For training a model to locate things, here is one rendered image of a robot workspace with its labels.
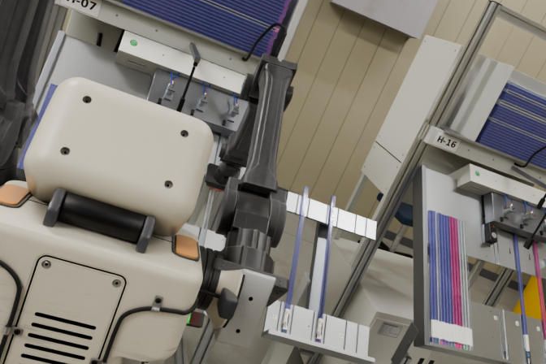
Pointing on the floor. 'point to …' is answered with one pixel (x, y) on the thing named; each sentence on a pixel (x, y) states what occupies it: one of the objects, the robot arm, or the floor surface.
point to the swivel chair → (404, 214)
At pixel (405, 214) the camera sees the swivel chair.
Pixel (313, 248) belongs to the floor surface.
